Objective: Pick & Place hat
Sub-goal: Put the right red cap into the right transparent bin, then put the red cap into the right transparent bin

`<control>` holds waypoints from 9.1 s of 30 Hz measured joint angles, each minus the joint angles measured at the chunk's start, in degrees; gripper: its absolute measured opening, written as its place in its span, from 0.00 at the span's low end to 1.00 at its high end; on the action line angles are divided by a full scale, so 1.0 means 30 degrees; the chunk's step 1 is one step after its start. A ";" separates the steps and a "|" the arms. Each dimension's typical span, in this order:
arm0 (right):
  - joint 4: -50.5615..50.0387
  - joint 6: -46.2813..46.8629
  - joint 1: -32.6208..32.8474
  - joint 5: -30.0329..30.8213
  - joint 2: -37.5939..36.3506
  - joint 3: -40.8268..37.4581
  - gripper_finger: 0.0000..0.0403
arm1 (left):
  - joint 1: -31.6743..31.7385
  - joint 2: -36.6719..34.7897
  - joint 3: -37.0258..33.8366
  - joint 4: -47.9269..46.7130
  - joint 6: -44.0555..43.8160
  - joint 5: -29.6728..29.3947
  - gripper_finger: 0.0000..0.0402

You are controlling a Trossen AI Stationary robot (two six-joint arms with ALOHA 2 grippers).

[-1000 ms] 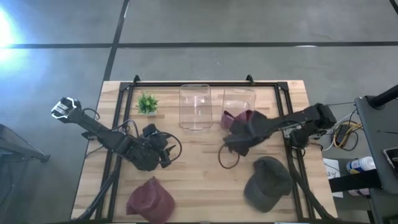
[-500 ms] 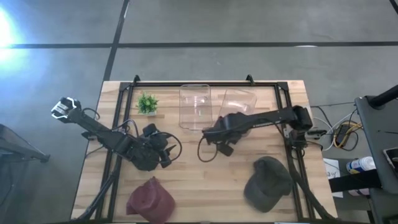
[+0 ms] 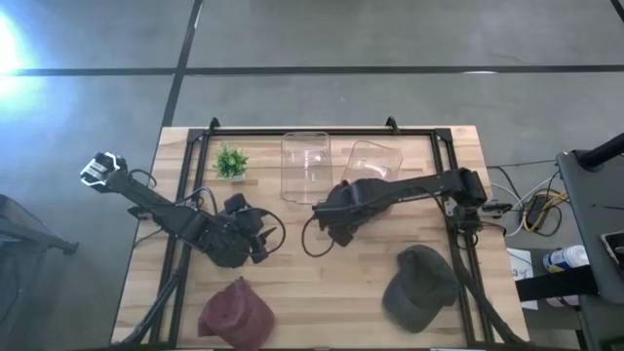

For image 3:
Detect olive green baseball cap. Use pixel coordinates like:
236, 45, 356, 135
381, 244, 460, 334

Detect grey side cart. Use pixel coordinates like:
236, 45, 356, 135
556, 148, 624, 351

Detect yellow cable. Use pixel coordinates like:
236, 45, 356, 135
521, 190, 569, 233

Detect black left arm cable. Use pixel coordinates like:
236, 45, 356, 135
242, 207, 288, 255

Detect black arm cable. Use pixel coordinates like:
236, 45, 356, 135
300, 216, 337, 258
242, 207, 288, 255

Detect maroon baseball cap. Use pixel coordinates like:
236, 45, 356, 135
197, 276, 276, 351

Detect black tripod stand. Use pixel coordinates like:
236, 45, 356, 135
0, 193, 80, 257

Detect white paper sheet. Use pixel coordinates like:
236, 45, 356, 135
506, 247, 539, 311

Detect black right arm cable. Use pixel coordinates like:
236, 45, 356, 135
300, 216, 337, 258

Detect black pole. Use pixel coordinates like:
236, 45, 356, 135
577, 132, 624, 170

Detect phone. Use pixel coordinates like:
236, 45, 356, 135
600, 230, 624, 277

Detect black power box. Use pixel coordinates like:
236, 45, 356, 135
526, 193, 555, 228

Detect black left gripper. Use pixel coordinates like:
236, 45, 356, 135
221, 211, 278, 266

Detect white cable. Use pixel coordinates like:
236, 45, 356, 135
489, 173, 560, 238

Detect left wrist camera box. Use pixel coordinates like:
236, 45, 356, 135
223, 193, 253, 218

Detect clear plastic bin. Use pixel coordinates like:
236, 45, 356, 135
339, 139, 405, 186
280, 131, 333, 205

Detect small green potted plant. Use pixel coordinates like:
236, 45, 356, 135
213, 143, 251, 183

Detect black metal table frame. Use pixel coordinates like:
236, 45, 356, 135
111, 125, 527, 350

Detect white wipes canister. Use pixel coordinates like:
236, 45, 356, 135
542, 245, 590, 273

